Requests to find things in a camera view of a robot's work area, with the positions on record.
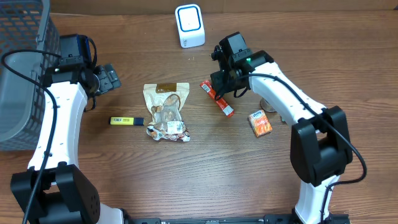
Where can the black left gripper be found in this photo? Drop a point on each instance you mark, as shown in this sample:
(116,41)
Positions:
(109,80)

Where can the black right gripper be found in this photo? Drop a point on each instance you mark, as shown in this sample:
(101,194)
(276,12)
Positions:
(218,82)

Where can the red snack stick packet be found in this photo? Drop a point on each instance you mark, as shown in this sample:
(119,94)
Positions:
(222,104)

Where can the yellow highlighter marker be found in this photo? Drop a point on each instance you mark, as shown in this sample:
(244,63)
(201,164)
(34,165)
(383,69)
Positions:
(126,121)

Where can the green lid knorr cup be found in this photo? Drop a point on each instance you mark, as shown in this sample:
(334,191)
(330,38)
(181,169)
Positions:
(266,106)

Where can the small orange snack packet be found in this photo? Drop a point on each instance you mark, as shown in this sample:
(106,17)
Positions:
(259,123)

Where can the beige brown snack pouch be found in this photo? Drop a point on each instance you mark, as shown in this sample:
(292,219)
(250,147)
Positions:
(164,101)

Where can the silver red crinkled wrapper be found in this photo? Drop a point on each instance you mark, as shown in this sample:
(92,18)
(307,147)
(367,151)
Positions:
(174,135)

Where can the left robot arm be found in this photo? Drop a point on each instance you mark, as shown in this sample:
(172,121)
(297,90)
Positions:
(53,189)

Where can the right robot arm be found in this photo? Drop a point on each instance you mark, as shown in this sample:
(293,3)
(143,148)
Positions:
(319,151)

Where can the white barcode scanner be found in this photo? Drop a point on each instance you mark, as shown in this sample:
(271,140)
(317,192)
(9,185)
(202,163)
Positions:
(190,25)

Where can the grey plastic mesh basket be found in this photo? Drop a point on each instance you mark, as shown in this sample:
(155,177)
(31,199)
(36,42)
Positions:
(28,31)

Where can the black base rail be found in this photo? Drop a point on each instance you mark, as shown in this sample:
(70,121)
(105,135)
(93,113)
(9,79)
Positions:
(247,220)

